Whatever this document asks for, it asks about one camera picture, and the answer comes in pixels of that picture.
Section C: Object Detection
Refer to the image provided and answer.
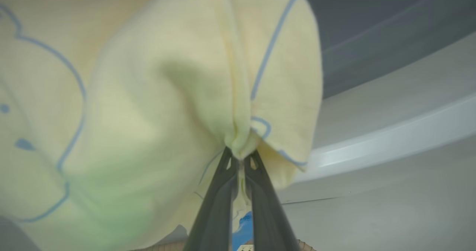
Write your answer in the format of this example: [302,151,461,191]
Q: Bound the white front-load washing machine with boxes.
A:
[277,0,476,207]

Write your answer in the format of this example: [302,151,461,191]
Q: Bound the cream garment with blue cuffs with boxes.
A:
[0,0,323,251]

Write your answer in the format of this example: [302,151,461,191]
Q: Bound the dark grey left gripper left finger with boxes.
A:
[183,147,238,251]

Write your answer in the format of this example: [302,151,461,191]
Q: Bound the grey rubber door gasket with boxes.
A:
[297,0,476,99]

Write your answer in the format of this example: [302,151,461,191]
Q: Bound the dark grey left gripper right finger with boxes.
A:
[244,151,301,251]

